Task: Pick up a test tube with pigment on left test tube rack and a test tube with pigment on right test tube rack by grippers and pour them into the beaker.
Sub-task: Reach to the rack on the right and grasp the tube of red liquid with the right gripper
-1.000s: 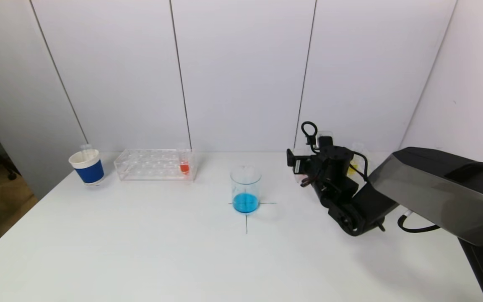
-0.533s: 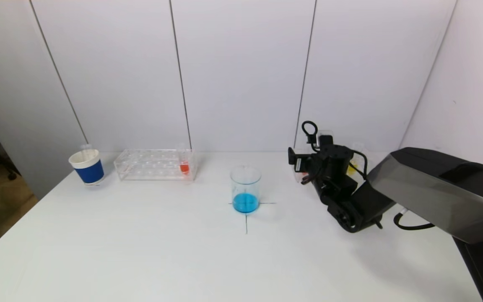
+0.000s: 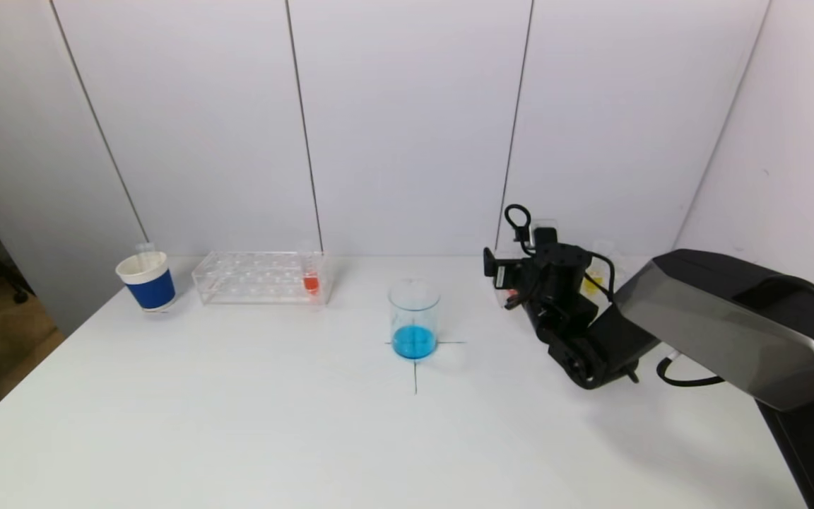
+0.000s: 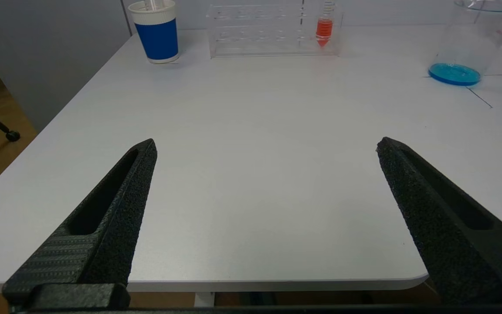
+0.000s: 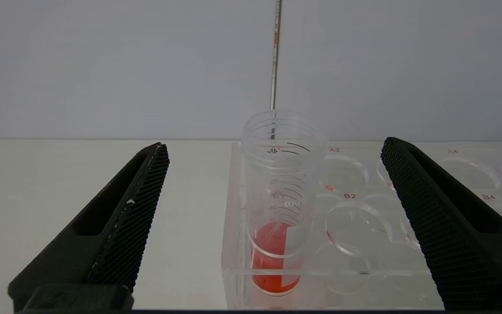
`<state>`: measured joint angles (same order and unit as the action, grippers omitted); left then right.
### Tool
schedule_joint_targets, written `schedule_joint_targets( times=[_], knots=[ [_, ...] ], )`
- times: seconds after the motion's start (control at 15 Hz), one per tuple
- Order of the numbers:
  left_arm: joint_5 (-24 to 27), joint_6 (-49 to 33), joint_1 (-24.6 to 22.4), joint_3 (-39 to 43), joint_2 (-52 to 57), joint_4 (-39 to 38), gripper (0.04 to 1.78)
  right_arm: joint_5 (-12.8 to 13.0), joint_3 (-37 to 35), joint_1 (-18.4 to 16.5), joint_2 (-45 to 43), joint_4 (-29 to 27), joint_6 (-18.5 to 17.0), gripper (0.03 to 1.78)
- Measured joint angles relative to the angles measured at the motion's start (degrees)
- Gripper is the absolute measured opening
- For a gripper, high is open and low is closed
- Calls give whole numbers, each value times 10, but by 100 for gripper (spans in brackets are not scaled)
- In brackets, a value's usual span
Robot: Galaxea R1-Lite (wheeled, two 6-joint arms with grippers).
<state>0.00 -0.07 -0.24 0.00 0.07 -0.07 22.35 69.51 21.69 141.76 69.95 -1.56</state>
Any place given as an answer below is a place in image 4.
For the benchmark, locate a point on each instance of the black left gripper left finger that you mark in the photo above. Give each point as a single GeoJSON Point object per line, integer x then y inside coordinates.
{"type": "Point", "coordinates": [111, 235]}

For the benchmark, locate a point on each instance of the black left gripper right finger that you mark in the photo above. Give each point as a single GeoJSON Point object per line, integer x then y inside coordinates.
{"type": "Point", "coordinates": [438, 226]}

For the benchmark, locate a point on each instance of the clear glass beaker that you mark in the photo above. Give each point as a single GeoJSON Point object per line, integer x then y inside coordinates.
{"type": "Point", "coordinates": [455, 74]}

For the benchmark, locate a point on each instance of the red pigment test tube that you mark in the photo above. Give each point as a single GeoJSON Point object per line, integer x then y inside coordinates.
{"type": "Point", "coordinates": [324, 29]}

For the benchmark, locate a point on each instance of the blue sleeved white paper cup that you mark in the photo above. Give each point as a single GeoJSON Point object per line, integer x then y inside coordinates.
{"type": "Point", "coordinates": [159, 41]}

